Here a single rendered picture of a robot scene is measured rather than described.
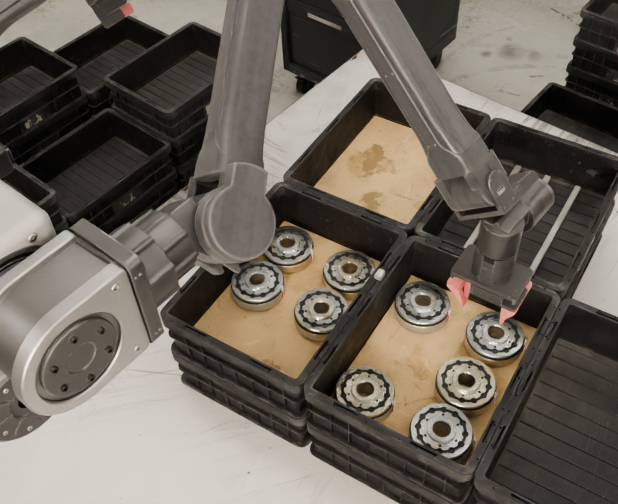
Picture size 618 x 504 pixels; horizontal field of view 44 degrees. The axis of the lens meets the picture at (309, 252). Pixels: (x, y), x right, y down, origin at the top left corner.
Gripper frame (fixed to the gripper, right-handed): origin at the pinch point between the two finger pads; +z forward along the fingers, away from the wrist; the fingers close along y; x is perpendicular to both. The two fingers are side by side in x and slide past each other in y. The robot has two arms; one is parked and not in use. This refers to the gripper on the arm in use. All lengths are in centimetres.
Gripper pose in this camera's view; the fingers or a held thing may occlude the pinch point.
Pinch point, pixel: (483, 309)
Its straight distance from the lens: 121.3
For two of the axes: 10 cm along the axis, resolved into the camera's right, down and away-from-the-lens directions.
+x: -5.5, 6.4, -5.4
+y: -8.4, -3.9, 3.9
